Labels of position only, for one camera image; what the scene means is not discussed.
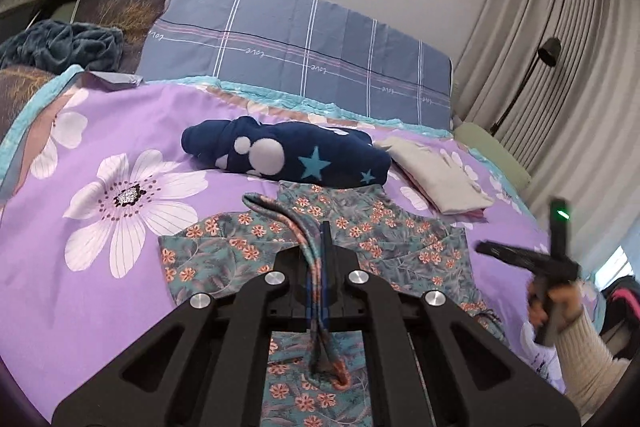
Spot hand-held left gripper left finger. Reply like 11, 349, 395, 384
52, 249, 308, 427

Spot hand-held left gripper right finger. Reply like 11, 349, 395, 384
319, 221, 582, 427

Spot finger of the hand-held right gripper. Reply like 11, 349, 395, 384
475, 241, 532, 269

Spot teal floral garment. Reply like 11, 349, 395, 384
158, 183, 511, 427

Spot person's right forearm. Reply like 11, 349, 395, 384
554, 304, 640, 420

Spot person's right hand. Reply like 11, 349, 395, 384
526, 279, 584, 333

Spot folded pink garment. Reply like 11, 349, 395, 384
400, 167, 489, 224

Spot black and pink bag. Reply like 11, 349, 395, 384
599, 274, 640, 360

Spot folded white garment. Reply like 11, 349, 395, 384
374, 136, 496, 216

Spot green cushion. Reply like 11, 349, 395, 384
452, 121, 532, 194

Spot navy star-print garment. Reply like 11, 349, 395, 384
181, 116, 392, 188

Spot black floor lamp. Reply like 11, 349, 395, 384
489, 37, 563, 138

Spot blue plaid sheet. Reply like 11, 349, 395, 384
136, 0, 454, 130

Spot purple floral bedsheet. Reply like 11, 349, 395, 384
0, 64, 568, 427

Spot beige curtains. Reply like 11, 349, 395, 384
452, 0, 640, 275

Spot brown grass-print cloth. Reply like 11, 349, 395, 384
0, 0, 176, 142

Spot blue fuzzy blanket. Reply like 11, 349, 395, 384
0, 20, 125, 75

